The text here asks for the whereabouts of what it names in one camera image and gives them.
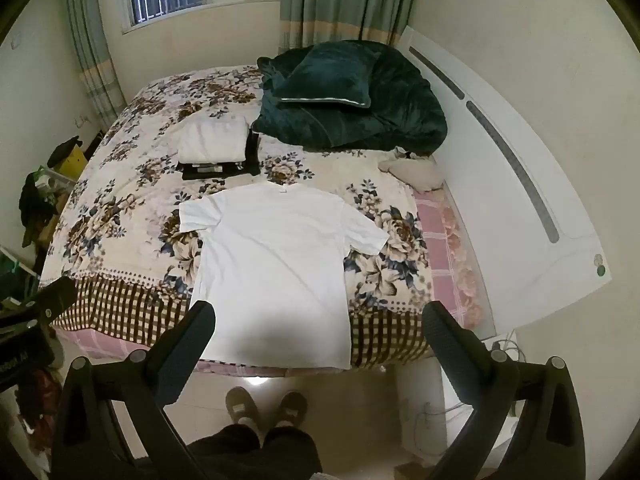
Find green striped curtain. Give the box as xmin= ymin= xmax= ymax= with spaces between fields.
xmin=279 ymin=0 xmax=417 ymax=52
xmin=64 ymin=0 xmax=127 ymax=126

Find floral bed blanket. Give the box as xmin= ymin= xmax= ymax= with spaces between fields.
xmin=40 ymin=65 xmax=436 ymax=368

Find white t-shirt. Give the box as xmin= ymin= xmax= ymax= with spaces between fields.
xmin=178 ymin=183 xmax=390 ymax=371

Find folded cream garment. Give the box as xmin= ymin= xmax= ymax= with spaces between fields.
xmin=177 ymin=117 xmax=251 ymax=165

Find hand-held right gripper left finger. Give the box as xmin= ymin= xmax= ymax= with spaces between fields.
xmin=50 ymin=300 xmax=217 ymax=480

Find white bed headboard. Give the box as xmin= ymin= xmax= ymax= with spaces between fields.
xmin=397 ymin=25 xmax=613 ymax=341

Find dark green pillow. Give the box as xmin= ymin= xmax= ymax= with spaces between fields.
xmin=275 ymin=41 xmax=382 ymax=110

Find person's black pants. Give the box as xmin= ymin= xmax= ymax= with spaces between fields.
xmin=186 ymin=423 xmax=324 ymax=480

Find folded black garment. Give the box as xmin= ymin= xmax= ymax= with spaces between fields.
xmin=180 ymin=130 xmax=262 ymax=182

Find pink floral bed sheet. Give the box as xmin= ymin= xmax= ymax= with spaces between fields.
xmin=50 ymin=187 xmax=493 ymax=376

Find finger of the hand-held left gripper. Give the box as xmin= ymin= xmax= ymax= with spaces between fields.
xmin=0 ymin=277 xmax=78 ymax=333

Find black hat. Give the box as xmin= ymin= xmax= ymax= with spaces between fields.
xmin=54 ymin=136 xmax=85 ymax=162

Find dark green plush blanket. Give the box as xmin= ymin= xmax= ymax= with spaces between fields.
xmin=250 ymin=40 xmax=448 ymax=153

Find crumpled beige cloth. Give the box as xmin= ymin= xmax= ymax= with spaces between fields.
xmin=377 ymin=146 xmax=446 ymax=193

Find person's right shoe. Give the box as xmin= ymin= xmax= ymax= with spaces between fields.
xmin=272 ymin=391 xmax=309 ymax=429

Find person's left shoe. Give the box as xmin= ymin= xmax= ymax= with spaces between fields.
xmin=226 ymin=386 xmax=261 ymax=429

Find green storage shelf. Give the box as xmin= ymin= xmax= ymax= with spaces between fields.
xmin=0 ymin=244 xmax=42 ymax=312

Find person's shoe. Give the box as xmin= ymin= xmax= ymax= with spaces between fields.
xmin=272 ymin=391 xmax=309 ymax=429
xmin=226 ymin=386 xmax=261 ymax=429

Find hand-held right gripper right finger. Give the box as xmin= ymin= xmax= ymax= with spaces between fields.
xmin=422 ymin=301 xmax=586 ymax=480

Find yellow box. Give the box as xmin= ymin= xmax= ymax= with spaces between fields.
xmin=47 ymin=147 xmax=92 ymax=182

